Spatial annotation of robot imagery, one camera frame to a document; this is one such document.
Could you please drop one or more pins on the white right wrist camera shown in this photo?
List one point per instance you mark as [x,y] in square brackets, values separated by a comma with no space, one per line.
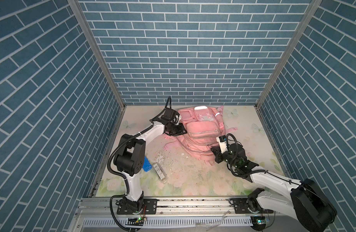
[222,140]

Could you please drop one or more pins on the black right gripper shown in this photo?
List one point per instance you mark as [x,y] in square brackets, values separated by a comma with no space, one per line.
[216,151]

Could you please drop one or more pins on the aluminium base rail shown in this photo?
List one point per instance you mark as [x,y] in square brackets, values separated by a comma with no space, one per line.
[172,214]

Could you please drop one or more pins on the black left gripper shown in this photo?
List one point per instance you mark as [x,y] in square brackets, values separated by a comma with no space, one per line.
[180,131]

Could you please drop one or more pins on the blue pencil case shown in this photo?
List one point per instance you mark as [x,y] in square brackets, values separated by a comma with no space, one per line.
[147,165]

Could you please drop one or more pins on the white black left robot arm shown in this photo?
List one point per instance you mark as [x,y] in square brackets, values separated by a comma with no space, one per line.
[128,158]

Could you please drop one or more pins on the pink school backpack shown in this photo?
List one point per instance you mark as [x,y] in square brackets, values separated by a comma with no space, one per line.
[203,125]

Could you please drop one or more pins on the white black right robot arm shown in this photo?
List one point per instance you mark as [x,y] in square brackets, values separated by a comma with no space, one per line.
[301,200]

